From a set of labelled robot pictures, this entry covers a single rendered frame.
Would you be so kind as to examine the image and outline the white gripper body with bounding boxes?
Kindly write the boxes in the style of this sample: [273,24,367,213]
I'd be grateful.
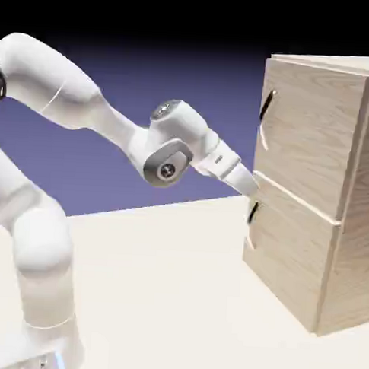
[221,161,261,198]

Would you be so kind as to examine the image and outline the long curved metal handle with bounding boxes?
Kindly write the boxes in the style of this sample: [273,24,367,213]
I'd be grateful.
[256,89,278,153]

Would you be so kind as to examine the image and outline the large light wood door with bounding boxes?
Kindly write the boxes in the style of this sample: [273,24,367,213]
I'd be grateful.
[250,56,369,221]

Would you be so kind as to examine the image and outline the small light wood door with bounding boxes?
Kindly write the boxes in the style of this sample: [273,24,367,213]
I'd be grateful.
[238,172,344,335]

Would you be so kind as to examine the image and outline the short curved metal handle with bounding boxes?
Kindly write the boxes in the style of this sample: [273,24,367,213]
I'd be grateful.
[243,200,261,251]

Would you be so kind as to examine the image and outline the light wood cabinet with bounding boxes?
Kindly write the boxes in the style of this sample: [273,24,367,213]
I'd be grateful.
[237,49,369,339]

